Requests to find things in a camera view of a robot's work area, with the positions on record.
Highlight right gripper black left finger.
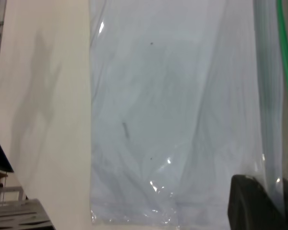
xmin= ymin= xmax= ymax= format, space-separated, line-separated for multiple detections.
xmin=227 ymin=174 xmax=287 ymax=230

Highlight transparent zip bag green strip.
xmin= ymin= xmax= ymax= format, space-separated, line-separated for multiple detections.
xmin=88 ymin=0 xmax=288 ymax=230

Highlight white paper sheets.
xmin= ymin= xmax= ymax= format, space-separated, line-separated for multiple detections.
xmin=89 ymin=0 xmax=262 ymax=225

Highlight grey metal frame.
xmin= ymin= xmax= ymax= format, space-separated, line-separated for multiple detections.
xmin=0 ymin=184 xmax=56 ymax=230

